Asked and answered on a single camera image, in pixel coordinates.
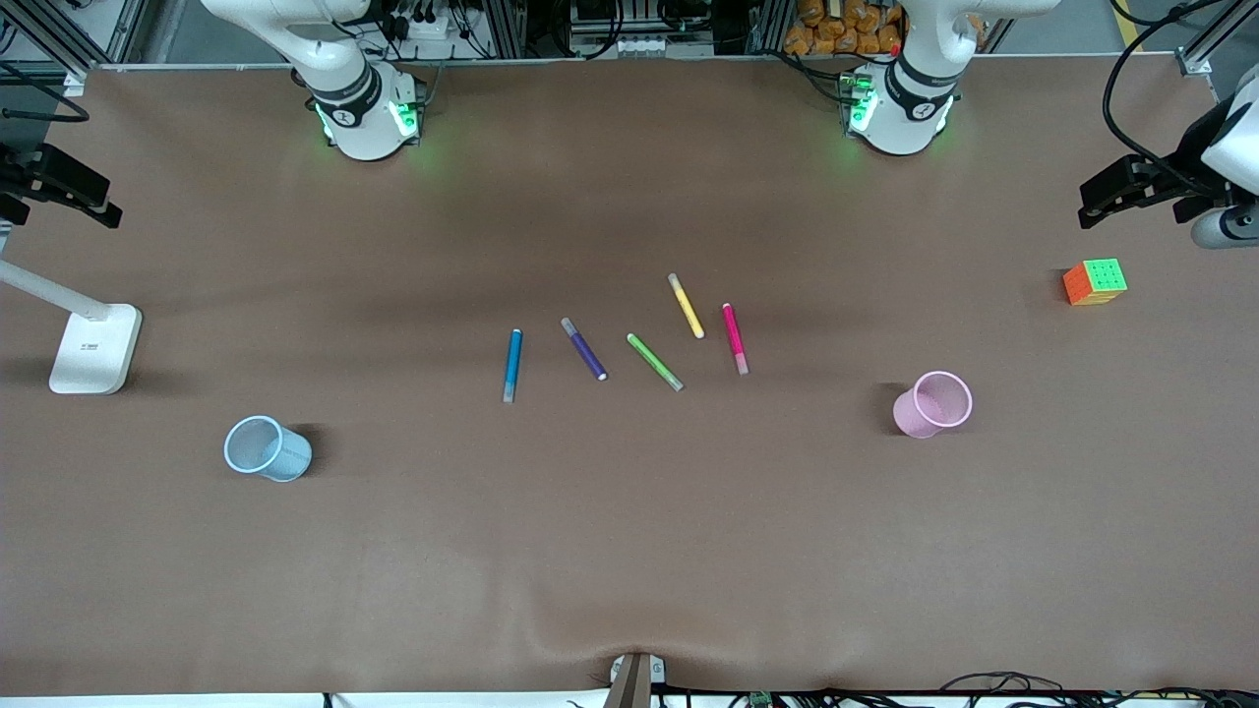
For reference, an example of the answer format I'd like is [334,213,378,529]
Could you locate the pink marker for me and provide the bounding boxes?
[721,303,750,377]

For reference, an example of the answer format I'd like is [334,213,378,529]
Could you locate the colourful puzzle cube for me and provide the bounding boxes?
[1062,258,1129,307]

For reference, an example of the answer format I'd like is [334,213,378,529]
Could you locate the pink mesh cup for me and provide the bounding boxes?
[892,370,975,440]

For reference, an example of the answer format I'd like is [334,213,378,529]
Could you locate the light blue mesh cup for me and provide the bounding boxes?
[223,415,314,483]

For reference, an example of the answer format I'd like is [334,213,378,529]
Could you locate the orange packaged items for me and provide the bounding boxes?
[784,0,906,57]

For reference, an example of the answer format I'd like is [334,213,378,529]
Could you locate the white power strip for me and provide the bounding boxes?
[389,8,463,42]

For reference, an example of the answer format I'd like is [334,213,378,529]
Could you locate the yellow marker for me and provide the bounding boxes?
[667,272,705,340]

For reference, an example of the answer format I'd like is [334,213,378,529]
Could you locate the green marker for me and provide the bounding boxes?
[627,332,685,392]

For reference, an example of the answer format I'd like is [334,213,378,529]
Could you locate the purple marker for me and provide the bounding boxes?
[561,317,609,383]

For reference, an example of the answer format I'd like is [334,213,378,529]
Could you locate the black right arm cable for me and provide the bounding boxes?
[0,62,91,125]

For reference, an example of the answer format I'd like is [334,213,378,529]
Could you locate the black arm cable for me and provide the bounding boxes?
[1101,0,1235,190]
[0,62,91,125]

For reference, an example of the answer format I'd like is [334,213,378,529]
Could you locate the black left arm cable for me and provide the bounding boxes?
[1101,0,1235,190]

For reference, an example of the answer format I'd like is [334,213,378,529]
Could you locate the aluminium frame post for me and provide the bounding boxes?
[0,0,150,72]
[1175,0,1259,78]

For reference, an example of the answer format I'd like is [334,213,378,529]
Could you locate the black floor cables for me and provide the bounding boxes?
[939,671,1259,708]

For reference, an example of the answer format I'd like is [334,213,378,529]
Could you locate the tan camera mount bracket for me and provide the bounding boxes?
[602,652,667,708]

